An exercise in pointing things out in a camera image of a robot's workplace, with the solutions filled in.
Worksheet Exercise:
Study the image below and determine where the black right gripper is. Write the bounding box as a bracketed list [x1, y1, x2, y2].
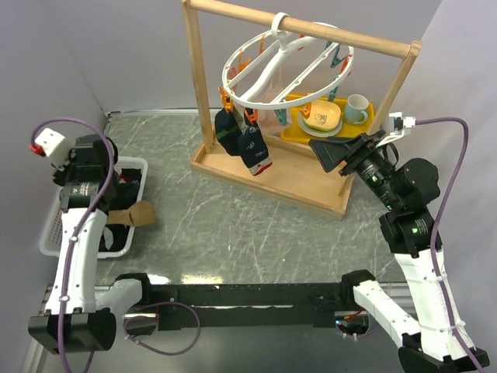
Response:
[308, 129, 402, 211]

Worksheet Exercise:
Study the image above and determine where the brown ribbed sock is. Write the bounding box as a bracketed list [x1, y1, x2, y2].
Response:
[106, 200, 156, 227]

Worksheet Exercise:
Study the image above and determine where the santa pattern sock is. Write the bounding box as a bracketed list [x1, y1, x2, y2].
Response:
[238, 126, 273, 176]

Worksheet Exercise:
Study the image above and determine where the white round clip hanger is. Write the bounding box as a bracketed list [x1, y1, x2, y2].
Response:
[221, 12, 356, 110]

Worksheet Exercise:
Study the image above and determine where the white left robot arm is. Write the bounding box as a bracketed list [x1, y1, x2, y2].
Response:
[28, 128, 154, 354]

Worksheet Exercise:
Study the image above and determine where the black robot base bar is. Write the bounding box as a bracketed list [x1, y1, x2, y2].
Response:
[130, 283, 360, 331]

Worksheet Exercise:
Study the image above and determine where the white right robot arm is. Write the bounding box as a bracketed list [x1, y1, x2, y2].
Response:
[309, 131, 490, 372]

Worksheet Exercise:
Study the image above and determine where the wooden hanger rack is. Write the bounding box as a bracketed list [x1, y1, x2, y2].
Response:
[181, 1, 422, 221]

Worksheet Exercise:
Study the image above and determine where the yellow plastic tray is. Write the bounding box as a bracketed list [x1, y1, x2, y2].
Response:
[280, 103, 375, 145]

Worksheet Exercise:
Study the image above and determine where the light blue mug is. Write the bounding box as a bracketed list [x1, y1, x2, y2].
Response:
[343, 94, 370, 125]

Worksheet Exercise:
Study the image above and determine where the navy sock in basket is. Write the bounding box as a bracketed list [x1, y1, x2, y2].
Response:
[118, 168, 142, 187]

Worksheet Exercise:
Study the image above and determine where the white plastic basket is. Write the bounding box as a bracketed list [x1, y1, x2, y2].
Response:
[39, 155, 148, 260]

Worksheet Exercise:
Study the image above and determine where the navy green striped sock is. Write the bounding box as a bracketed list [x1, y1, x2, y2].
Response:
[214, 109, 248, 157]

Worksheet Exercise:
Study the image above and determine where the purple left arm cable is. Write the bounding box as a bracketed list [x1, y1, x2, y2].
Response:
[30, 117, 116, 373]

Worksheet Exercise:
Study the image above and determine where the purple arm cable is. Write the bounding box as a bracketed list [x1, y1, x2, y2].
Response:
[30, 117, 116, 373]
[413, 116, 485, 373]

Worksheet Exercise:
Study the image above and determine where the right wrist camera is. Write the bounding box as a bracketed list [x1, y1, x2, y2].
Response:
[376, 112, 416, 148]

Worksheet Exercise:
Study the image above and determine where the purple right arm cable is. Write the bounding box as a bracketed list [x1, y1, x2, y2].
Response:
[413, 116, 485, 373]

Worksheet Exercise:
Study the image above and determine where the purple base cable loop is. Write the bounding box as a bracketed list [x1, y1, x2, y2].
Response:
[123, 301, 202, 356]

